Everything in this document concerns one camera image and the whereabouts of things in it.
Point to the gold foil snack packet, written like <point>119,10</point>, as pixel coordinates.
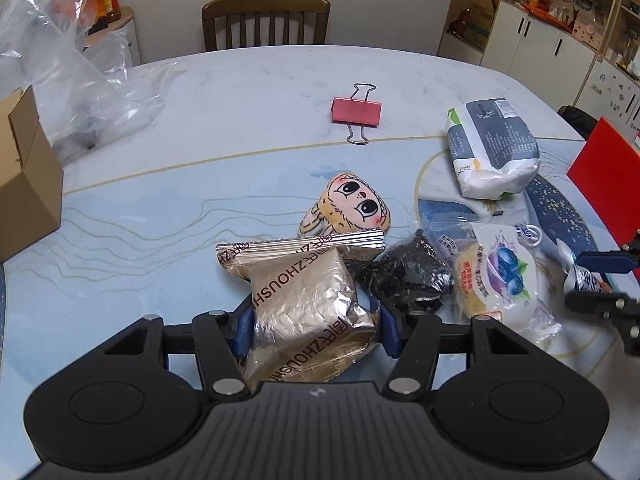
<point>300,310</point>

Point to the orange tray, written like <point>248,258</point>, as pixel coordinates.
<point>550,16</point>

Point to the blueberry bread packet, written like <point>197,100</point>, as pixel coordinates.
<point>505,270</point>

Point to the brown cardboard box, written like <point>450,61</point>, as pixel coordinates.
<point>25,185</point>

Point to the black snack packet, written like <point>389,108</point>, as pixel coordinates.
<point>410,270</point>

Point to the white wooden wall cabinet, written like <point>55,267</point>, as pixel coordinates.
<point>540,45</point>

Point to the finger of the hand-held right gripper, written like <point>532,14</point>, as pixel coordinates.
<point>605,262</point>
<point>600,304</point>

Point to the red lidded jar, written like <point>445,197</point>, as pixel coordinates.
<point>111,5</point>

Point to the printed cardboard carton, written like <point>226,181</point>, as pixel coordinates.
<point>481,27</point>

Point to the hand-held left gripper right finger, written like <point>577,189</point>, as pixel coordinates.
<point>387,330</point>

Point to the white side cabinet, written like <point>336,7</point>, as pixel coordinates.
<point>125,35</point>

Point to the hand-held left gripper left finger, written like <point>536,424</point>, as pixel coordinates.
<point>244,332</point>

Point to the dark jacket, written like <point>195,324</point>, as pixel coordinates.
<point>577,120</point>

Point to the marble patterned desktop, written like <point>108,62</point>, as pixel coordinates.
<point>200,125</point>

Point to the small white sachet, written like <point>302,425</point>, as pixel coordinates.
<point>582,277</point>

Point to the clear plastic zip bag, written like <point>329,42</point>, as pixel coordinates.
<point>445,232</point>

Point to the wooden chair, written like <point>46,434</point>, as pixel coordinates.
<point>265,15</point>

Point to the red cardboard box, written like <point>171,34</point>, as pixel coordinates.
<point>605,170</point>

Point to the pink binder clip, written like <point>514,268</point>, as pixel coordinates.
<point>356,111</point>

